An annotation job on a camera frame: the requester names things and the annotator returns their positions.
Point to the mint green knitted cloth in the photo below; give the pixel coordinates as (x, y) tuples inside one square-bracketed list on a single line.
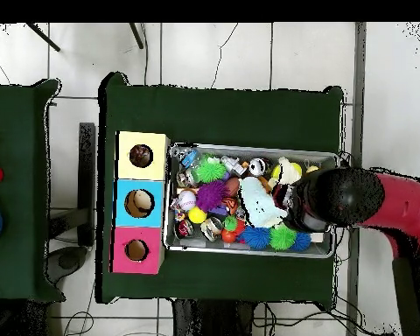
[(259, 203)]

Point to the cream knitted cloth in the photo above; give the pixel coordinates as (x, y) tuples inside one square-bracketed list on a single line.
[(288, 171)]

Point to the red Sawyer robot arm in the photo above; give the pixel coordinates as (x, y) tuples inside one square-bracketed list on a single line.
[(399, 203)]

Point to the clear shallow bin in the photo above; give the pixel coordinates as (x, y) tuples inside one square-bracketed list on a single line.
[(196, 248)]

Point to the purple spiky ball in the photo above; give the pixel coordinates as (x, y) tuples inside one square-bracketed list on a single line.
[(211, 195)]

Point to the green spiky ball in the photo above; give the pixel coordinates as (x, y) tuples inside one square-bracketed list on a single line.
[(211, 170)]

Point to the white baseball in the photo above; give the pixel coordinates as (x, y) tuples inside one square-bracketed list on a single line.
[(187, 200)]

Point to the crushed plastic water bottle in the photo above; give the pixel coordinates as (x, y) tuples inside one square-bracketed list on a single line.
[(184, 158)]

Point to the large blue spiky ball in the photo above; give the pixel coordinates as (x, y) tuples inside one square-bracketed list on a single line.
[(255, 238)]

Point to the dark green table cloth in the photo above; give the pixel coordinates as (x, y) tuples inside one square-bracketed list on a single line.
[(217, 112)]

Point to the green fuzzy monster toy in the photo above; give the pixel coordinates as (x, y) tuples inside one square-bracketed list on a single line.
[(282, 238)]

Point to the black tripod leg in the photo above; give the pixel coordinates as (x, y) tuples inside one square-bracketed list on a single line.
[(136, 35), (42, 36)]

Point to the green covered side table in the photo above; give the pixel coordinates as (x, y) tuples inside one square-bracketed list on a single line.
[(14, 140)]

